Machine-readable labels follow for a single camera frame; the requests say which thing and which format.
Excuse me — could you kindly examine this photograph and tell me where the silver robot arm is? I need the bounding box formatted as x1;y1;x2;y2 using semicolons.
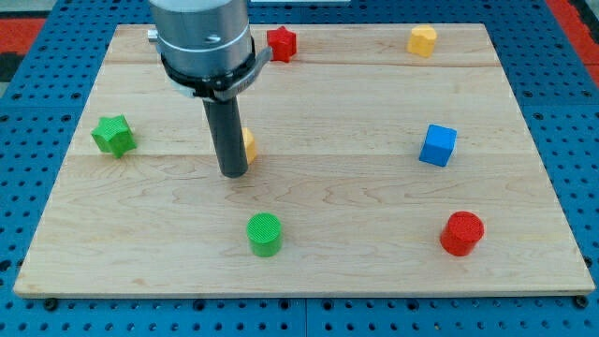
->
149;0;273;178

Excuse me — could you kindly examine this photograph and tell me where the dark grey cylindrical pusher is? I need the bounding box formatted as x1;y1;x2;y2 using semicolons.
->
202;97;248;178

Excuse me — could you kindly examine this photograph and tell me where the yellow hexagon block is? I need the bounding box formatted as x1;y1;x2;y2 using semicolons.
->
242;127;257;165

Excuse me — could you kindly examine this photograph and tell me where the green cylinder block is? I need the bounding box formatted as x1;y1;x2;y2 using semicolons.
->
246;212;283;257

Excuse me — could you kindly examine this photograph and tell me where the green star block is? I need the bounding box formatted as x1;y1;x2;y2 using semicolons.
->
91;115;137;158

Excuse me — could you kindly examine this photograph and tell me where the blue cube block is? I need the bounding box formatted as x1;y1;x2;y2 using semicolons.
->
418;124;458;167

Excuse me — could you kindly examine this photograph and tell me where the yellow heart block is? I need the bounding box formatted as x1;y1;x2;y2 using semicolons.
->
406;24;437;58

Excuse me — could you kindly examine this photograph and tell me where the red star block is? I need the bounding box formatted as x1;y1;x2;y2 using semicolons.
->
267;26;297;63

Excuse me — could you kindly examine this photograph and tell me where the red cylinder block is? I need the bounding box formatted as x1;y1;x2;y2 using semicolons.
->
440;211;485;256

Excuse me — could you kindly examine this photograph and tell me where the light wooden board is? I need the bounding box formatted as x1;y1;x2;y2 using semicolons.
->
14;23;595;299

